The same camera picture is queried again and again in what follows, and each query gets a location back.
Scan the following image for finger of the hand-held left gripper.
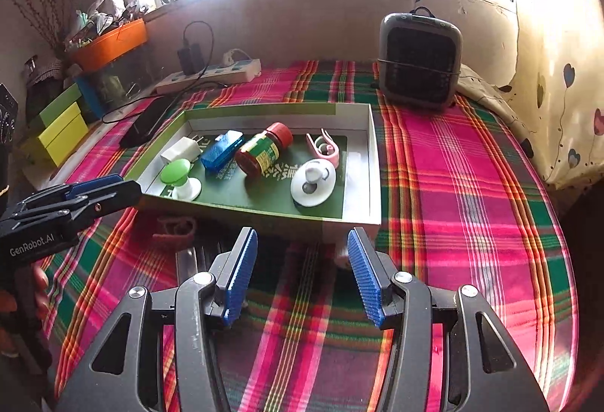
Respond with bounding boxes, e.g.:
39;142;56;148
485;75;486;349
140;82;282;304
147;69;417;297
9;173;125;218
61;180;143;224

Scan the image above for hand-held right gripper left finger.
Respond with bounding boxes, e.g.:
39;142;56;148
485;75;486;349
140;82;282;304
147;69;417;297
57;226;259;412

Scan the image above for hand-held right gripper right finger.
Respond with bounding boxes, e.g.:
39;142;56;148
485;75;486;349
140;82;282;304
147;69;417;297
347;226;550;412

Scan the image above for pink plastic clip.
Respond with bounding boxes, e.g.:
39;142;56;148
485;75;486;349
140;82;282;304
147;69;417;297
152;216;197;249
305;128;341;168

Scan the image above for green and white cardboard box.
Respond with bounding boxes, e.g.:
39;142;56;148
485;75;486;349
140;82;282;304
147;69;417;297
126;101;382;244

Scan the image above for white USB wall charger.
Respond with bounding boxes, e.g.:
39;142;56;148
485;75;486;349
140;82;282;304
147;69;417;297
160;135;202;166

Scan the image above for white round disc with knob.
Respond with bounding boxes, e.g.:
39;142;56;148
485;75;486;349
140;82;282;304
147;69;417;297
290;158;337;209

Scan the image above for red-capped bottle with green label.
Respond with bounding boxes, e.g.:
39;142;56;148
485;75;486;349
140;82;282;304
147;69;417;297
234;122;294;178

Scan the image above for person's left hand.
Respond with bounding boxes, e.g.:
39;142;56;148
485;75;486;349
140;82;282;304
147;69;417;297
29;265;52;324

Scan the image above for yellow-green box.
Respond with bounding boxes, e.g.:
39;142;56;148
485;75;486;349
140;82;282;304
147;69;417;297
21;103;89;168

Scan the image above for black smartphone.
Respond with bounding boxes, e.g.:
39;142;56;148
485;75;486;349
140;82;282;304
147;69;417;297
118;95;176;148

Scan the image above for blue box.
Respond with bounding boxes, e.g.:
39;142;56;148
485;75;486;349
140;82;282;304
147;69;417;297
75;74;107;121

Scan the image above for clear glass tank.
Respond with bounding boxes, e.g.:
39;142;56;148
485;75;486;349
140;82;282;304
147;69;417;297
91;46;157;106

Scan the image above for plaid cloth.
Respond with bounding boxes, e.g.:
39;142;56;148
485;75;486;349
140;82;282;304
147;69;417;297
45;58;579;412

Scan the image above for orange plastic bin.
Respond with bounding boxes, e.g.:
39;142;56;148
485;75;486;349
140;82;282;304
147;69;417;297
68;18;148;72

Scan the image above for black plugged-in charger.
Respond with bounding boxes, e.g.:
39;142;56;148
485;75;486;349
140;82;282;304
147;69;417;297
177;43;202;74

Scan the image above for white power strip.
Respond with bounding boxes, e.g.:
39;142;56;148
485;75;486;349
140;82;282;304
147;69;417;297
155;58;262;96

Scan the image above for orange basket with items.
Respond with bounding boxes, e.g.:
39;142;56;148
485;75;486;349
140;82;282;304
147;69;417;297
63;0;152;52

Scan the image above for dried twigs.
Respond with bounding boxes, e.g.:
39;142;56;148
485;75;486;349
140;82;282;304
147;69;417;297
8;0;72;55

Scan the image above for small grey heater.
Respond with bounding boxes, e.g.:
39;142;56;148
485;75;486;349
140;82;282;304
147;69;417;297
377;11;464;111

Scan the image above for cream curtain with hearts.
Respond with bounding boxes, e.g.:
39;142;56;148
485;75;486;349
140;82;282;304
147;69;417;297
457;0;604;192

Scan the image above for black cable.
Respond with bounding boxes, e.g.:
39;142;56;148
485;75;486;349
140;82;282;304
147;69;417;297
101;21;228;125

